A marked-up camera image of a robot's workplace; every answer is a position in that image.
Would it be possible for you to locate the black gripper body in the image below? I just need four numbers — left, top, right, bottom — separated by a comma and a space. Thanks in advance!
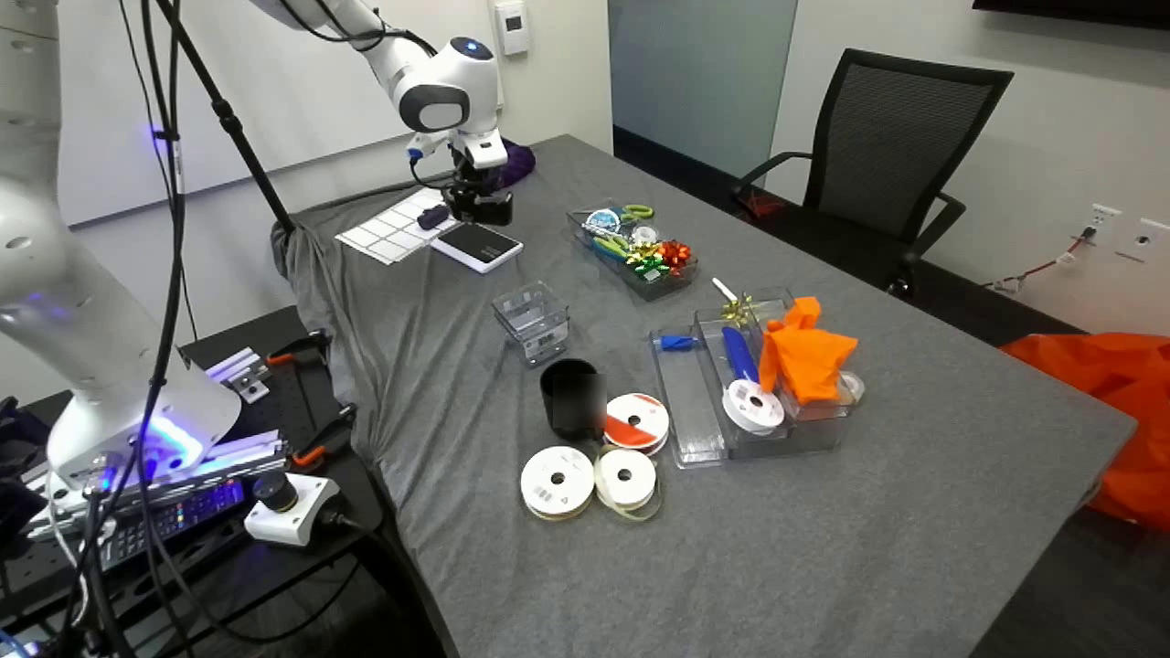
440, 129, 520, 199

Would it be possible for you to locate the light blue tape roll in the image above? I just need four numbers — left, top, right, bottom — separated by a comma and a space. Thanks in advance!
576, 203, 625, 237

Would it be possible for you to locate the orange and white tape spool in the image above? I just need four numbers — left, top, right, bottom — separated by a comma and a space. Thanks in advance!
601, 388, 677, 461

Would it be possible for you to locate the white tape roll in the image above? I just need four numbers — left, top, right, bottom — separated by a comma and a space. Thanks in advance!
720, 377, 788, 442

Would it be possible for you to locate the orange toy object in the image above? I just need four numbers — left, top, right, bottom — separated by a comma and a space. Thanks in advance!
755, 291, 864, 408

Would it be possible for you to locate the purple cloth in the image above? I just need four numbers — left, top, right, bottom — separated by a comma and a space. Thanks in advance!
413, 136, 538, 232

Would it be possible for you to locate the black flat box white edge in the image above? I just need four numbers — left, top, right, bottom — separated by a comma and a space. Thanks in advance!
427, 222, 525, 277

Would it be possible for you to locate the white grid paper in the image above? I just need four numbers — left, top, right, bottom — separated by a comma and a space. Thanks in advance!
332, 181, 460, 271

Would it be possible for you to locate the small clear plastic container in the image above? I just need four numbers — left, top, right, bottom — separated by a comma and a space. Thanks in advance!
491, 280, 574, 370

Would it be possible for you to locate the clear tray of colourful items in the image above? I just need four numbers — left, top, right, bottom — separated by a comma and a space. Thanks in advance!
565, 199, 702, 303

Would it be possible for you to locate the black cup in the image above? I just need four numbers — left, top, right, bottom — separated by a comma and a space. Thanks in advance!
538, 353, 604, 445

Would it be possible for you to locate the white pen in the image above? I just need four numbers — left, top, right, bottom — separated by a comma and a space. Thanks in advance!
708, 274, 748, 313

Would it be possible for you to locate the blue plastic tool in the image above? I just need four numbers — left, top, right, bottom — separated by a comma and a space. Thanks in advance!
720, 322, 759, 385

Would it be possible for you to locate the white ribbon spool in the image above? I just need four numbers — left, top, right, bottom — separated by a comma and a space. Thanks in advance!
592, 445, 665, 525
516, 442, 601, 525

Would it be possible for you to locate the long clear plastic tray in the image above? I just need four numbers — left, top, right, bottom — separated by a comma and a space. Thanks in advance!
652, 326, 731, 475

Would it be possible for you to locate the large clear plastic bin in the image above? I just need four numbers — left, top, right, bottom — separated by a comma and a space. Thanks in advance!
693, 291, 870, 465

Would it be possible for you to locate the black mesh office chair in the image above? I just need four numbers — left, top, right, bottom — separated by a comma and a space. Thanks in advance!
729, 47, 1016, 297

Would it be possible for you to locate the grey tablecloth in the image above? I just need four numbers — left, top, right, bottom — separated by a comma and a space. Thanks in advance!
265, 132, 1140, 658

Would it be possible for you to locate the black robot cart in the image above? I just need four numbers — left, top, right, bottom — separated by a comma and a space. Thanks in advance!
0, 303, 451, 658

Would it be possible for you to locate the orange fabric on floor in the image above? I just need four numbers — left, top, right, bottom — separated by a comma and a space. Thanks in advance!
999, 330, 1170, 538

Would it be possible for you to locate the white wall thermostat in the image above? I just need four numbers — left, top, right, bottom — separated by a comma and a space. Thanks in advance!
491, 0, 535, 62

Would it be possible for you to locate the black camera tripod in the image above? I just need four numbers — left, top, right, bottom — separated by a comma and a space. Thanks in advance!
153, 0, 301, 237

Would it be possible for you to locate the black hanging cable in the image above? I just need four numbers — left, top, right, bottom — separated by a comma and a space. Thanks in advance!
70, 0, 204, 658

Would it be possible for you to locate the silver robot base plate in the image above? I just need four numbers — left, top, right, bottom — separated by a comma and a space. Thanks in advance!
23, 427, 292, 578

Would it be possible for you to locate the black wall screen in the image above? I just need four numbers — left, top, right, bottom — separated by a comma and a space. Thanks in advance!
967, 0, 1170, 34

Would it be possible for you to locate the white wall outlet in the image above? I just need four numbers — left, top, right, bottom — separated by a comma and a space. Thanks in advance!
1082, 199, 1170, 268

